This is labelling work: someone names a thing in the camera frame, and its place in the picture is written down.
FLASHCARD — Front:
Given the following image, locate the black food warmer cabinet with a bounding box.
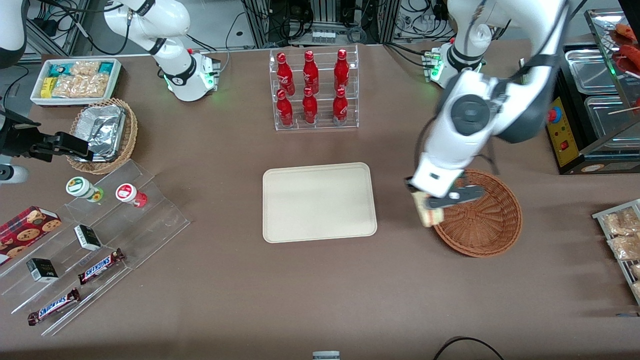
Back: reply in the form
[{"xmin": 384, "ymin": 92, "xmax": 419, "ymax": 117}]
[{"xmin": 545, "ymin": 7, "xmax": 640, "ymax": 176}]

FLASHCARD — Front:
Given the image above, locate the clear bag of biscuits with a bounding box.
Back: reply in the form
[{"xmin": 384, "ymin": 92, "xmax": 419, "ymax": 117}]
[
  {"xmin": 51, "ymin": 73, "xmax": 111, "ymax": 99},
  {"xmin": 70, "ymin": 60, "xmax": 102, "ymax": 77}
]

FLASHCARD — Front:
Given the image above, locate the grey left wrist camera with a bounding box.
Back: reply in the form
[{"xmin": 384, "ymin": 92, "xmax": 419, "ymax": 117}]
[{"xmin": 426, "ymin": 186, "xmax": 485, "ymax": 210}]

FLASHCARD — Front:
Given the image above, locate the stainless steel pan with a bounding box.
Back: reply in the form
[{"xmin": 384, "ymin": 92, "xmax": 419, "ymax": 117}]
[
  {"xmin": 584, "ymin": 95, "xmax": 640, "ymax": 140},
  {"xmin": 565, "ymin": 49, "xmax": 626, "ymax": 96}
]

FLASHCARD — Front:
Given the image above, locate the Snickers chocolate bar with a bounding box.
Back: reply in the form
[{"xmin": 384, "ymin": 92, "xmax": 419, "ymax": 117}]
[
  {"xmin": 27, "ymin": 288, "xmax": 81, "ymax": 327},
  {"xmin": 77, "ymin": 248, "xmax": 126, "ymax": 286}
]

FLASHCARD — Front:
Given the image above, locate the clear acrylic stepped display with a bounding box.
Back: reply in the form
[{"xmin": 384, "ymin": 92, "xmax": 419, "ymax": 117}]
[{"xmin": 0, "ymin": 159, "xmax": 191, "ymax": 337}]

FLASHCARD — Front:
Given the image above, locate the brown round wicker basket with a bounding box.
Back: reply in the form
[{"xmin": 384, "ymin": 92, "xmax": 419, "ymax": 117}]
[{"xmin": 433, "ymin": 169, "xmax": 523, "ymax": 258}]

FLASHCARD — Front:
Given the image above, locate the triangular sandwich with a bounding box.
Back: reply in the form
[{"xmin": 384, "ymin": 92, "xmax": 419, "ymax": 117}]
[{"xmin": 412, "ymin": 192, "xmax": 447, "ymax": 229}]

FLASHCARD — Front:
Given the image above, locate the small black carton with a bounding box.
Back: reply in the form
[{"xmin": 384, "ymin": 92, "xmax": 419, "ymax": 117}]
[
  {"xmin": 74, "ymin": 224, "xmax": 102, "ymax": 252},
  {"xmin": 26, "ymin": 258, "xmax": 59, "ymax": 283}
]

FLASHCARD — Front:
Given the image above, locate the white plastic snack bin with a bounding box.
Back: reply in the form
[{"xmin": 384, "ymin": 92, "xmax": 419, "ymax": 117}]
[{"xmin": 30, "ymin": 58, "xmax": 123, "ymax": 108}]

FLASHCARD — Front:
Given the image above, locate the red tartan cookie box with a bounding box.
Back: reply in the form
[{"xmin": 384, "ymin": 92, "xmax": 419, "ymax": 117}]
[{"xmin": 0, "ymin": 206, "xmax": 63, "ymax": 266}]

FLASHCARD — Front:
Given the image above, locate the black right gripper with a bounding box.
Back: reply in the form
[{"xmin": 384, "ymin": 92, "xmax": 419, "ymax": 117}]
[{"xmin": 0, "ymin": 111, "xmax": 95, "ymax": 162}]

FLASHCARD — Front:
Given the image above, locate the red label yogurt cup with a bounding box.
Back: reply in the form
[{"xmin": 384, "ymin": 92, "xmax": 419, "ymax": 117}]
[{"xmin": 115, "ymin": 183, "xmax": 148, "ymax": 208}]

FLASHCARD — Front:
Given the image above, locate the clear acrylic bottle rack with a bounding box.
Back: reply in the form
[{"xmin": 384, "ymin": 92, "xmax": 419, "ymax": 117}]
[{"xmin": 269, "ymin": 44, "xmax": 360, "ymax": 132}]

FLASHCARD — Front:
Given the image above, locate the beige plastic tray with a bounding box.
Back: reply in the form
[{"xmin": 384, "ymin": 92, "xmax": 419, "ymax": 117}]
[{"xmin": 262, "ymin": 162, "xmax": 378, "ymax": 244}]

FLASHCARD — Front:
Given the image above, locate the red cola bottle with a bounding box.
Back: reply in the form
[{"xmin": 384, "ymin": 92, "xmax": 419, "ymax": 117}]
[
  {"xmin": 276, "ymin": 89, "xmax": 295, "ymax": 128},
  {"xmin": 303, "ymin": 50, "xmax": 320, "ymax": 95},
  {"xmin": 334, "ymin": 48, "xmax": 350, "ymax": 92},
  {"xmin": 302, "ymin": 87, "xmax": 319, "ymax": 125},
  {"xmin": 332, "ymin": 87, "xmax": 349, "ymax": 126},
  {"xmin": 276, "ymin": 52, "xmax": 296, "ymax": 96}
]

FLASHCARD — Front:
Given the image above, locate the black cable loop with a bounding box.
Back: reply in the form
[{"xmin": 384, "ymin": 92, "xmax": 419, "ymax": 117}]
[{"xmin": 433, "ymin": 336, "xmax": 505, "ymax": 360}]

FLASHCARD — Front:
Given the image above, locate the aluminium foil container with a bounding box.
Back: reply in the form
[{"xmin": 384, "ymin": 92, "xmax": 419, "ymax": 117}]
[{"xmin": 75, "ymin": 104, "xmax": 126, "ymax": 162}]

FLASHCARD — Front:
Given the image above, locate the light wicker basket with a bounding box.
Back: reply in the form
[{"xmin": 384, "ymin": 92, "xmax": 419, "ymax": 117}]
[{"xmin": 66, "ymin": 98, "xmax": 139, "ymax": 175}]

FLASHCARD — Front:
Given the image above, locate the clear bag of pastry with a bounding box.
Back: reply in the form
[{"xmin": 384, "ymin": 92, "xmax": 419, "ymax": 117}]
[
  {"xmin": 607, "ymin": 234, "xmax": 640, "ymax": 261},
  {"xmin": 602, "ymin": 207, "xmax": 640, "ymax": 237}
]

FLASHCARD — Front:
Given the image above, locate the green label yogurt cup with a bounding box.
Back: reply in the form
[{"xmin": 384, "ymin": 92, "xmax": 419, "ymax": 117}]
[{"xmin": 65, "ymin": 176, "xmax": 105, "ymax": 203}]

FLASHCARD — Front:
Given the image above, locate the tray of packaged pastries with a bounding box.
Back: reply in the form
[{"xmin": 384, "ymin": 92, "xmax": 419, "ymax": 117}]
[{"xmin": 592, "ymin": 199, "xmax": 640, "ymax": 306}]

